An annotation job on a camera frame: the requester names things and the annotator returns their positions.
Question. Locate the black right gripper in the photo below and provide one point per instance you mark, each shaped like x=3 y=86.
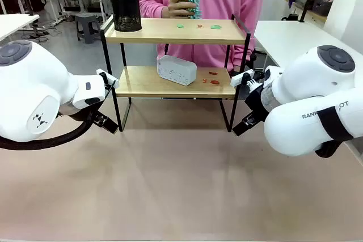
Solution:
x=256 y=106

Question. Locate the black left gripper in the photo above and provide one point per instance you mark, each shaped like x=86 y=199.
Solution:
x=96 y=116

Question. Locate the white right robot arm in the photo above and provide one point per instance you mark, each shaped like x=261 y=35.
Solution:
x=312 y=83

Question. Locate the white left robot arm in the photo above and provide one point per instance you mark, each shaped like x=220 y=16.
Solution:
x=28 y=89

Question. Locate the pink sleeved right forearm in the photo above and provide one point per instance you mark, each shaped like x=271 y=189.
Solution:
x=153 y=4

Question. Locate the person's right hand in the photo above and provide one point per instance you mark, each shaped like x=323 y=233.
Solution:
x=180 y=5

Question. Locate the white power strip box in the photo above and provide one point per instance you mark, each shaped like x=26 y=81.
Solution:
x=177 y=70

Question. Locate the large white table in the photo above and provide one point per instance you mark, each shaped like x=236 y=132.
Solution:
x=283 y=40

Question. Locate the large green paper scrap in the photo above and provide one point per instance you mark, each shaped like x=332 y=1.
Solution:
x=215 y=27

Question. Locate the grey plastic stool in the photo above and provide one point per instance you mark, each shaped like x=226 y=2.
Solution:
x=88 y=23

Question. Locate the black mesh pen holder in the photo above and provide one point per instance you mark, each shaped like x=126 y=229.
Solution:
x=126 y=9

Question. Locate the small green paper scrap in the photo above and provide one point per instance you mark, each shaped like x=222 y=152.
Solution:
x=180 y=26

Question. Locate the white side table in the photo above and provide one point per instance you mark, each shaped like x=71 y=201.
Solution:
x=14 y=23

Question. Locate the cluttered storage cart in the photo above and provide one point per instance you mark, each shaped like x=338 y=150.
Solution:
x=314 y=6

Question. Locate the black backpack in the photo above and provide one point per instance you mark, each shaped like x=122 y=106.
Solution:
x=37 y=1

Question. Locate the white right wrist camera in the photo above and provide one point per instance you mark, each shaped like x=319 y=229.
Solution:
x=239 y=79

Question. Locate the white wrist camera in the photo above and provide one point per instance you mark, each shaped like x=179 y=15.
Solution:
x=239 y=79
x=109 y=76

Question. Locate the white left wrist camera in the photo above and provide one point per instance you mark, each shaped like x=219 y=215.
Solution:
x=109 y=76

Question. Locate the black frame wooden shelf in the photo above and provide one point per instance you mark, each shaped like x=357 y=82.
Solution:
x=170 y=33

